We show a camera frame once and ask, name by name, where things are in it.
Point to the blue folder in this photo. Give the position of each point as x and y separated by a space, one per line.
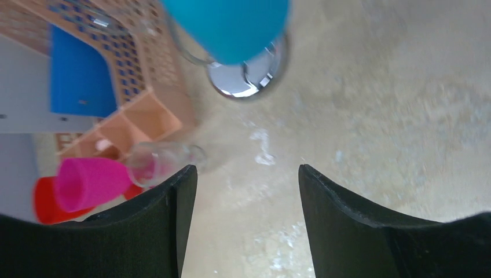
80 80

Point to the red wine glass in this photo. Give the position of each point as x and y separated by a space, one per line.
50 203

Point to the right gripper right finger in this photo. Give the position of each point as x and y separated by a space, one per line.
351 236

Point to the chrome wine glass rack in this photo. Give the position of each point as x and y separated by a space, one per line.
244 81

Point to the pink wine glass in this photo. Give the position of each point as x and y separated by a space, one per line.
96 167

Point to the clear glass wine glass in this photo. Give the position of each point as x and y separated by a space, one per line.
161 161

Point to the blue wine glass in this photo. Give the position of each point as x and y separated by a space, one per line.
231 31

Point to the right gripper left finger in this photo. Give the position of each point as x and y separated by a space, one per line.
145 236

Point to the peach plastic desk organizer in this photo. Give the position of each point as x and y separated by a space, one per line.
142 58

